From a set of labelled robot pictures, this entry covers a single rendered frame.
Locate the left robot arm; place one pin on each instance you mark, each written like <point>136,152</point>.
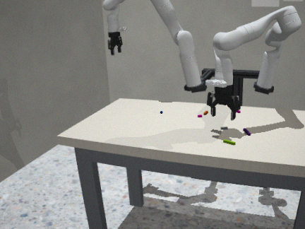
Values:
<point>288,22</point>

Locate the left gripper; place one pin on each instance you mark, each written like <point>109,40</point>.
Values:
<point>224,99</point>

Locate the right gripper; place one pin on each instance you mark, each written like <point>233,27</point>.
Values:
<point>115,40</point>

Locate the purple rod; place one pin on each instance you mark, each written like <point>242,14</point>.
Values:
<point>246,131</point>

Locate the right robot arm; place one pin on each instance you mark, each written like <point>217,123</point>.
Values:
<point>182,38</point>

